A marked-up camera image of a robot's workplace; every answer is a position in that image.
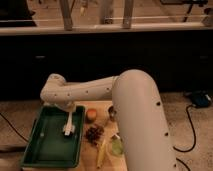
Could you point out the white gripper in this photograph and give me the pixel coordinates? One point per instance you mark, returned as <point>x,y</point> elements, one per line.
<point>67,107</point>

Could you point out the white brush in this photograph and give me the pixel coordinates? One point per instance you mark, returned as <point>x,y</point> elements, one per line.
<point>69,128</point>

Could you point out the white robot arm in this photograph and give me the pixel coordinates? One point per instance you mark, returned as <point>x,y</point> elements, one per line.
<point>139,112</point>

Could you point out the green plastic tray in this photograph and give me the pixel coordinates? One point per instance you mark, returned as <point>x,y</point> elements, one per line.
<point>48,147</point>

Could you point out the orange fruit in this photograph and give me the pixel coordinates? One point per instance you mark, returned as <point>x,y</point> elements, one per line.
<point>91,115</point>

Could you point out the brown pine cone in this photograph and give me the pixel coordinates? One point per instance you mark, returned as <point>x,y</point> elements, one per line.
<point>93,134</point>

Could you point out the metal cup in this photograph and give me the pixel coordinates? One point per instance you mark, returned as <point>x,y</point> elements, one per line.
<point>112,113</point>

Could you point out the yellow banana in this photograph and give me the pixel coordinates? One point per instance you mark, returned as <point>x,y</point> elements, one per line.
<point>101,154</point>

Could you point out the black power adapter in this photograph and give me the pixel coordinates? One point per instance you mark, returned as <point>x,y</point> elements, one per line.
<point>201,100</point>

